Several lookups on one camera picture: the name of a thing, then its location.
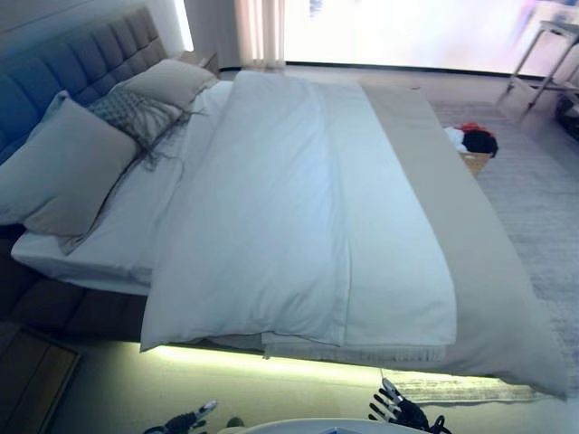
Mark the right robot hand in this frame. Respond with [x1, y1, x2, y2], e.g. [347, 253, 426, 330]
[367, 377, 427, 431]

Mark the white duvet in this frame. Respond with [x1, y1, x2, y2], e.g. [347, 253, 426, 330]
[138, 70, 459, 354]

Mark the beige bed blanket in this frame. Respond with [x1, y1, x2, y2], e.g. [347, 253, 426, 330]
[359, 79, 570, 402]

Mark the grey area rug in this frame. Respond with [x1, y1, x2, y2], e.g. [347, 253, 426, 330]
[379, 98, 579, 404]

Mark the wicker laundry basket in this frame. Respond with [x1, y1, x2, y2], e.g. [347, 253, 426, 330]
[456, 151, 495, 178]

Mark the white garment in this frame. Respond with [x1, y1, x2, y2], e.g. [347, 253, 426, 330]
[442, 126, 468, 154]

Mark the black garment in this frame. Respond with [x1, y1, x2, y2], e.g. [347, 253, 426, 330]
[462, 130, 499, 160]

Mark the white fitted mattress sheet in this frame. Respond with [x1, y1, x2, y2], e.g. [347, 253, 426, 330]
[11, 80, 235, 296]

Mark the large wooden nightstand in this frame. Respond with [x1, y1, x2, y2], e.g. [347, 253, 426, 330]
[0, 325, 83, 434]

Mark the small beige pillow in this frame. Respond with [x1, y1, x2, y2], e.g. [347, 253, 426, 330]
[119, 58, 219, 112]

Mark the grey patterned fringed cushion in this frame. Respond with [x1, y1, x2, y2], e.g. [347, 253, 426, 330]
[87, 85, 201, 174]

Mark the small wooden nightstand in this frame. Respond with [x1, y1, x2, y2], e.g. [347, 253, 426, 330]
[176, 49, 219, 74]

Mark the beige curtain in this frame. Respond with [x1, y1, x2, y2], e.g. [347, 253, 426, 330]
[233, 0, 287, 67]

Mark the white metal table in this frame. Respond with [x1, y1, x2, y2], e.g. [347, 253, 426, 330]
[496, 19, 579, 110]

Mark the large beige pillow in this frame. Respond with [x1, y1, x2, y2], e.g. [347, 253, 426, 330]
[0, 96, 139, 241]

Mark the light blue pillow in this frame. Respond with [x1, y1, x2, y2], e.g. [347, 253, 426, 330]
[25, 89, 74, 142]

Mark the grey tufted headboard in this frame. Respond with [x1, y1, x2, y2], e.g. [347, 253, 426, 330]
[0, 4, 165, 165]

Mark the dark brown bed frame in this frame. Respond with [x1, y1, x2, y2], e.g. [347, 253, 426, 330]
[0, 246, 156, 345]

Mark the white wall light strip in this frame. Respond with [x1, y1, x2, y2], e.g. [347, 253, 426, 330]
[174, 0, 196, 53]

